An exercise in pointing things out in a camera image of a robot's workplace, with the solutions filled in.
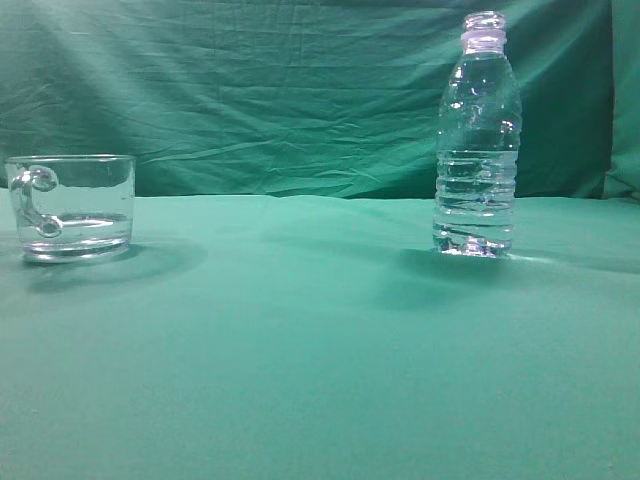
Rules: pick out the green table cloth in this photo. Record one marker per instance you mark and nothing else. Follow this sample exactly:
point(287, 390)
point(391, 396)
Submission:
point(251, 337)

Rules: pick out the green backdrop cloth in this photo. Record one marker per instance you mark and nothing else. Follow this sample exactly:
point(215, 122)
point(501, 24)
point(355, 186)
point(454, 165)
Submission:
point(331, 98)

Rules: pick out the clear glass mug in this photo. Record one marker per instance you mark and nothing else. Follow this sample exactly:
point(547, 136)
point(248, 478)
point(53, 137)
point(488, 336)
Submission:
point(72, 207)

